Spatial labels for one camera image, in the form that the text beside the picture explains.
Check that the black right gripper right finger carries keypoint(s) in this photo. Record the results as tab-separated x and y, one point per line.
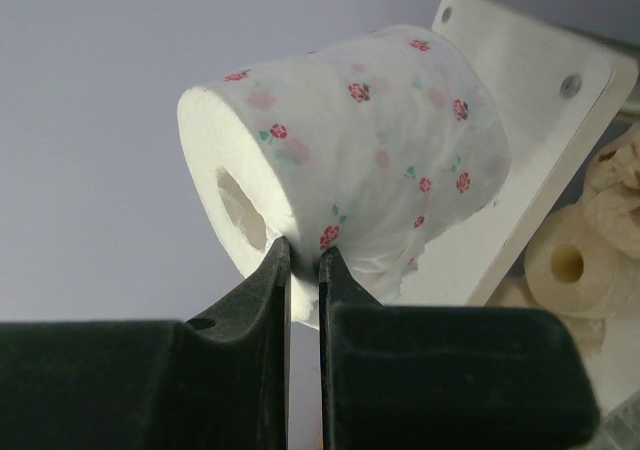
415	377

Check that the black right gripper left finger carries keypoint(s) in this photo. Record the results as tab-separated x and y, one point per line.
216	381

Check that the bare tan paper roll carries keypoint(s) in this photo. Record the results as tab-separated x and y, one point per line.
588	334

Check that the white dotted roll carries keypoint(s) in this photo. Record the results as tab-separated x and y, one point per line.
375	145

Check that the brown paper roll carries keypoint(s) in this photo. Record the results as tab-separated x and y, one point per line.
611	192

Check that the white two-tier shelf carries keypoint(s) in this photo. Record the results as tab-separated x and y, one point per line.
556	92

